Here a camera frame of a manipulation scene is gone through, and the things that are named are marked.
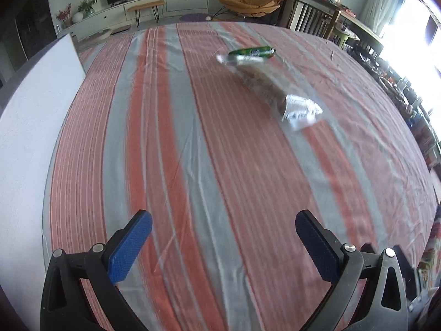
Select clear bag of biscuits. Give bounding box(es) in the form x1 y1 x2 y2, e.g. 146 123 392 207
216 55 324 131

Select green candy tube pack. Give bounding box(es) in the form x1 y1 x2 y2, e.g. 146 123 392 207
229 46 276 58

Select colourful floral cloth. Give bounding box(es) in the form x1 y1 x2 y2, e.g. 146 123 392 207
418 205 440 289

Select striped red grey tablecloth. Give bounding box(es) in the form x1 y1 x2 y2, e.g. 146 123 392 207
43 22 437 330

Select white cardboard box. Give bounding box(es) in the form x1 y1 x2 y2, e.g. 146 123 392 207
1 35 85 330

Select cluttered side shelf items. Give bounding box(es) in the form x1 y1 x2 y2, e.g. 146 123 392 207
346 41 440 176

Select black display cabinet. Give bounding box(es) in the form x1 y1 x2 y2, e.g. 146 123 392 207
16 0 57 60

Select red flowers in vase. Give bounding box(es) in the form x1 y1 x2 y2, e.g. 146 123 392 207
56 3 72 28

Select dark wooden railing crib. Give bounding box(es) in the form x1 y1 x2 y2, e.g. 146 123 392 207
288 0 383 56

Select green plant white vase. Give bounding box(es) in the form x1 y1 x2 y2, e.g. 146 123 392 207
72 0 98 24

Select purple round floor mat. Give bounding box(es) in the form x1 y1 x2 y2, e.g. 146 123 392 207
179 13 212 22

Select small wooden bench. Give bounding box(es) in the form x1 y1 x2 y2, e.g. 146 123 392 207
127 0 165 28

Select white tv cabinet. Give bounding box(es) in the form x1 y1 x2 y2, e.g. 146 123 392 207
57 0 209 40

